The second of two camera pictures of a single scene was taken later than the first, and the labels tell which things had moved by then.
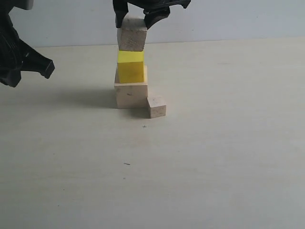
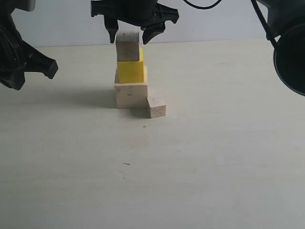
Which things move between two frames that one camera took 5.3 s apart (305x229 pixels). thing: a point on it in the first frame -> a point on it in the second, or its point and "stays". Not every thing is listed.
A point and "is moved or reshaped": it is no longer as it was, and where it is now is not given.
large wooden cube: [131, 95] stays
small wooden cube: [157, 107] stays
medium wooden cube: [131, 36] is moved or reshaped
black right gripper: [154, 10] -> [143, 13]
